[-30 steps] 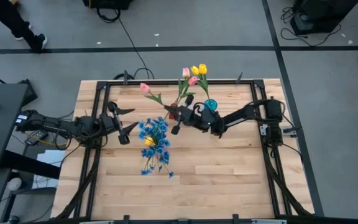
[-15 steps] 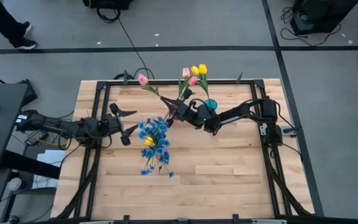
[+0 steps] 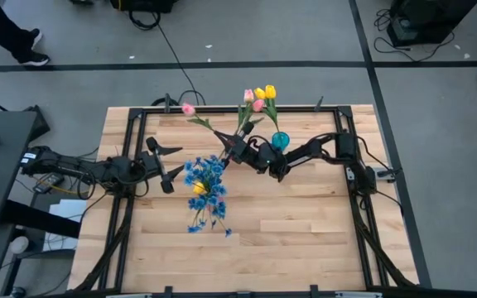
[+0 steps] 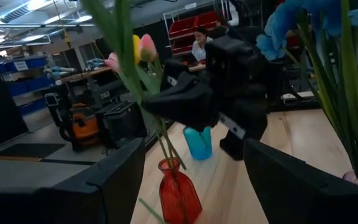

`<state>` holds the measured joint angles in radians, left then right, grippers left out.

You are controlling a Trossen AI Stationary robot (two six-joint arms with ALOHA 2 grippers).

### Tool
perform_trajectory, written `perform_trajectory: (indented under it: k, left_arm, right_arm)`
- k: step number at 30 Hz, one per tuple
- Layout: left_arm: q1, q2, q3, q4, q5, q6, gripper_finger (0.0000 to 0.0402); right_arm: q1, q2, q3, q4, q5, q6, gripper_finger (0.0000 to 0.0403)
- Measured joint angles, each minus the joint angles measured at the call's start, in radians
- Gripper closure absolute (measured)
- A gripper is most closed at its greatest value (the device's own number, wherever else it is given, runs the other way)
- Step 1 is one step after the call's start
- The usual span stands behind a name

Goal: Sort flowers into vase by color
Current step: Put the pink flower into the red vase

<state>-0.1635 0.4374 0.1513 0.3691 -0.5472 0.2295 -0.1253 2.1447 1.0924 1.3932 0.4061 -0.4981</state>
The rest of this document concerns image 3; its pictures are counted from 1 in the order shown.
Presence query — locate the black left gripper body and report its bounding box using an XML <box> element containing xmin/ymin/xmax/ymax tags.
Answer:
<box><xmin>137</xmin><ymin>136</ymin><xmax>176</xmax><ymax>195</ymax></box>

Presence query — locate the black equipment case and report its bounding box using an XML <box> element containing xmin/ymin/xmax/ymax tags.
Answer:
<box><xmin>386</xmin><ymin>0</ymin><xmax>477</xmax><ymax>47</ymax></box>

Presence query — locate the pink artificial tulip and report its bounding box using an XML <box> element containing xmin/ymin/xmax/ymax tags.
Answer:
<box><xmin>181</xmin><ymin>103</ymin><xmax>225</xmax><ymax>137</ymax></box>
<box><xmin>242</xmin><ymin>99</ymin><xmax>266</xmax><ymax>130</ymax></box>
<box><xmin>236</xmin><ymin>89</ymin><xmax>256</xmax><ymax>134</ymax></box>

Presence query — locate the black floor cable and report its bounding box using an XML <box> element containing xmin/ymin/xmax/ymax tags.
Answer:
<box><xmin>128</xmin><ymin>10</ymin><xmax>207</xmax><ymax>107</ymax></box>

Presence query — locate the black metal table frame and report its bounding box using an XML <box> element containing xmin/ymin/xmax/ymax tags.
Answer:
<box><xmin>70</xmin><ymin>105</ymin><xmax>424</xmax><ymax>298</ymax></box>

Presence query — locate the blue artificial flower bunch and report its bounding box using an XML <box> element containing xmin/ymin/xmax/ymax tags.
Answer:
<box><xmin>182</xmin><ymin>155</ymin><xmax>228</xmax><ymax>198</ymax></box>
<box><xmin>186</xmin><ymin>194</ymin><xmax>234</xmax><ymax>238</ymax></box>

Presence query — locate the teal glass vase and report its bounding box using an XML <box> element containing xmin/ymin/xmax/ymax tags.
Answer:
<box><xmin>271</xmin><ymin>131</ymin><xmax>291</xmax><ymax>151</ymax></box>

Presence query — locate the person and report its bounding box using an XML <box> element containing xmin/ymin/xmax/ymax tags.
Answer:
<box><xmin>0</xmin><ymin>0</ymin><xmax>51</xmax><ymax>67</ymax></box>

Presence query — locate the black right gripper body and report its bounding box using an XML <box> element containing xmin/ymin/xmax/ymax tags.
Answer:
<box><xmin>221</xmin><ymin>122</ymin><xmax>261</xmax><ymax>169</ymax></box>

